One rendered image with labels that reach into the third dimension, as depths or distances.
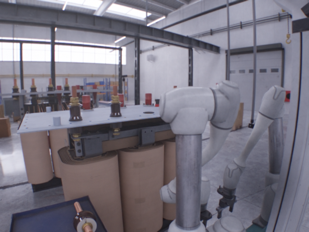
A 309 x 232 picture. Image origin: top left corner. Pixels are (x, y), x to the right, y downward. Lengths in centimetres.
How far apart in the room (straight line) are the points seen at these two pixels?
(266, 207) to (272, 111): 56
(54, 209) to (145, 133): 81
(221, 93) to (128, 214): 131
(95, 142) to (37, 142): 168
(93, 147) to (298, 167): 109
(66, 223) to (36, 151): 189
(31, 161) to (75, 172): 172
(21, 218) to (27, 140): 174
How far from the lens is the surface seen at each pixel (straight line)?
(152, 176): 150
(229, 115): 71
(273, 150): 131
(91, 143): 120
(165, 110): 61
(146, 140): 139
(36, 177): 297
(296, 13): 611
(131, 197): 153
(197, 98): 62
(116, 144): 138
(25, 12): 960
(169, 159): 166
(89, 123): 101
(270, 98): 109
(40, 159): 287
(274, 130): 127
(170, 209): 194
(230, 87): 68
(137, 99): 1105
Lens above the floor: 154
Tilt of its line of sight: 9 degrees down
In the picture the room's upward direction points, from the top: straight up
